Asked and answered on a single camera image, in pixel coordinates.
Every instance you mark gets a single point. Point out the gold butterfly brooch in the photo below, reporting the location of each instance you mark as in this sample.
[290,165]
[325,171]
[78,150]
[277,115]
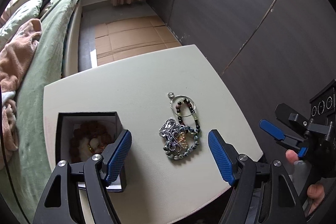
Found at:
[179,140]

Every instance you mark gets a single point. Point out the floral green pillow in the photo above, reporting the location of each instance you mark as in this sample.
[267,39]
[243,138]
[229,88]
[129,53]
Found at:
[29,10]

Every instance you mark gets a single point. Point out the black jewelry box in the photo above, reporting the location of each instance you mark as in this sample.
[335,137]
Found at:
[81,135]

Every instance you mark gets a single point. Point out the silver bangle with charm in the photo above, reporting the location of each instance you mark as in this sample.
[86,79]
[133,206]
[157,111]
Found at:
[181,106]

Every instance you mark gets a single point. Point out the pink plush blanket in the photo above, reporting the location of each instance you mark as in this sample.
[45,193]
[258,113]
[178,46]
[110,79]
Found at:
[16,58]

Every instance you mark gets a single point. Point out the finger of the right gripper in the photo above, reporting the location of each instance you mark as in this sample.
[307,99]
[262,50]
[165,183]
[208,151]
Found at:
[278,134]
[302,151]

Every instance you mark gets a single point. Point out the green bed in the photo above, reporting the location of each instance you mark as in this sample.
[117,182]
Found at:
[29,170]

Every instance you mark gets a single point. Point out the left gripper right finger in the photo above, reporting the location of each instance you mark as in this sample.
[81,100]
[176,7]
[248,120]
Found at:
[278,201]

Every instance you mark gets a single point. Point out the flattened cardboard sheets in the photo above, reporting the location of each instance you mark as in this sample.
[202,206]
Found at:
[126,38]

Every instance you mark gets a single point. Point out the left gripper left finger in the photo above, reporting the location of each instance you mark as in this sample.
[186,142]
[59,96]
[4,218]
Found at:
[60,200]

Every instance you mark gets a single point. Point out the right hand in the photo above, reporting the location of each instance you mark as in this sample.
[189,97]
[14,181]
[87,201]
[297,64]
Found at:
[315,192]

